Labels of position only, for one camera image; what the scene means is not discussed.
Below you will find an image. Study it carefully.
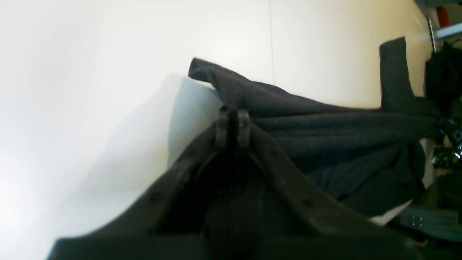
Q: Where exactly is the black T-shirt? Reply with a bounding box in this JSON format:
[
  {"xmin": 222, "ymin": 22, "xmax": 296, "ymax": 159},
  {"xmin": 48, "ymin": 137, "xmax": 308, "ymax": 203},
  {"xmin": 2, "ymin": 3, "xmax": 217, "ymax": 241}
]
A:
[{"xmin": 188, "ymin": 37, "xmax": 442, "ymax": 260}]

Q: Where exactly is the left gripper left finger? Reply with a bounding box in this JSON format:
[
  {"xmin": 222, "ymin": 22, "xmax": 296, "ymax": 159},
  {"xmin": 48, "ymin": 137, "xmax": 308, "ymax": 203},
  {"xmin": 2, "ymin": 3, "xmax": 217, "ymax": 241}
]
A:
[{"xmin": 48, "ymin": 110, "xmax": 231, "ymax": 260}]

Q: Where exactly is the aluminium frame post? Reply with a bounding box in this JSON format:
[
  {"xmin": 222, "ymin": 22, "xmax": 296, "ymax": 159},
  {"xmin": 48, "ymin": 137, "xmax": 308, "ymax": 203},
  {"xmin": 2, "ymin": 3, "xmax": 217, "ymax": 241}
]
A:
[{"xmin": 390, "ymin": 205, "xmax": 462, "ymax": 242}]

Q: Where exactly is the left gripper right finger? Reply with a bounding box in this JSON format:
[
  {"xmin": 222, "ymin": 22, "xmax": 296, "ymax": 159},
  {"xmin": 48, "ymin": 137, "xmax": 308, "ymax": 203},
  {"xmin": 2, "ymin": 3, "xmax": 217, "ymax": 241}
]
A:
[{"xmin": 236, "ymin": 110, "xmax": 422, "ymax": 260}]

